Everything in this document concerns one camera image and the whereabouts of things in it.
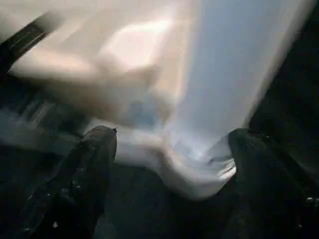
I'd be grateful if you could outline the black work mat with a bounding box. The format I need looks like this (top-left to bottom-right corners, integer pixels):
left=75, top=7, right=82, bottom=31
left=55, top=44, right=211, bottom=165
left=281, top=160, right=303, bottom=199
left=0, top=24, right=319, bottom=239

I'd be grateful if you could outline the white plastic table leg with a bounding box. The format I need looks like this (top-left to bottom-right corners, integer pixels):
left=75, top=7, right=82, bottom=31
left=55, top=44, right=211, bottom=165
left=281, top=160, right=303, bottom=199
left=171, top=0, right=315, bottom=175

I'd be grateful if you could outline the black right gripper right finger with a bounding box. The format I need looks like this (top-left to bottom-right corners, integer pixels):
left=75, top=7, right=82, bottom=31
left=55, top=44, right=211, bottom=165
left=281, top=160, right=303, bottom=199
left=223, top=128, right=319, bottom=239

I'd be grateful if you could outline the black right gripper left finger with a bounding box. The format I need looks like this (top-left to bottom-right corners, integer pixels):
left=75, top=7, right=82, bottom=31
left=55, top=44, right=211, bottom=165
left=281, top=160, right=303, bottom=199
left=14, top=125, right=118, bottom=239

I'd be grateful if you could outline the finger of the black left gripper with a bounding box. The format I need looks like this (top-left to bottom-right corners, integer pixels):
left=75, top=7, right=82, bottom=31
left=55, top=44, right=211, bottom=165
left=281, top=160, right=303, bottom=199
left=4, top=20, right=51, bottom=63

